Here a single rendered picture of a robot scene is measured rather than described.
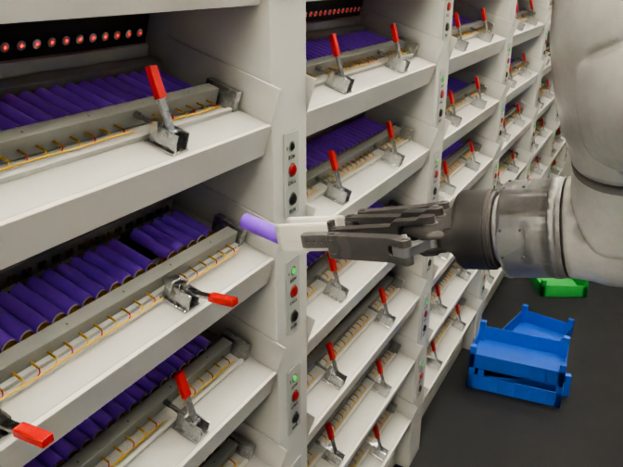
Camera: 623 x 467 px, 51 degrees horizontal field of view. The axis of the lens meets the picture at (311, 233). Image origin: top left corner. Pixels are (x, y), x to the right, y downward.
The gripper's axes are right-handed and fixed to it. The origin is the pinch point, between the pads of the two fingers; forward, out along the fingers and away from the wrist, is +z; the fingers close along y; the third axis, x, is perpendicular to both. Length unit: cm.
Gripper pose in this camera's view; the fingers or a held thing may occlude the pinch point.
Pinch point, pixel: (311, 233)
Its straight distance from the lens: 69.8
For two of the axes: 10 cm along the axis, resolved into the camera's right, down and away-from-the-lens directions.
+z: -8.6, 0.2, 5.0
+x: 1.8, 9.5, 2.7
